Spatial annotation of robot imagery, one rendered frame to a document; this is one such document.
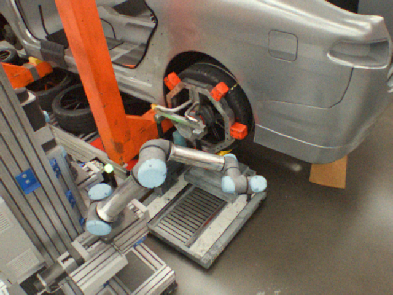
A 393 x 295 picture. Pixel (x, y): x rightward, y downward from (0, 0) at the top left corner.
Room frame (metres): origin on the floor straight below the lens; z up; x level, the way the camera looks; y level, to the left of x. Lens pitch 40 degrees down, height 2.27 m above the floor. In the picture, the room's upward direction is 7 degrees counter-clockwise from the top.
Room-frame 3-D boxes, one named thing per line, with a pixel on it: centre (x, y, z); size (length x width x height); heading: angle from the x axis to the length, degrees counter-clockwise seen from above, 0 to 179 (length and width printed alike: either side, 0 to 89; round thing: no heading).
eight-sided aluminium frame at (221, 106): (2.03, -0.04, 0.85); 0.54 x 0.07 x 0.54; 48
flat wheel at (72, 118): (3.15, 1.09, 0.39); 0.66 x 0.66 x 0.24
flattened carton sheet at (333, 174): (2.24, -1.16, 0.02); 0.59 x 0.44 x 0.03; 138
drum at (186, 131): (1.98, 0.01, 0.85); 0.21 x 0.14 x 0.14; 138
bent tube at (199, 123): (1.88, -0.03, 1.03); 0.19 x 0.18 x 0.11; 138
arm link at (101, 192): (1.24, 0.51, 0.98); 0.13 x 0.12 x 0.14; 1
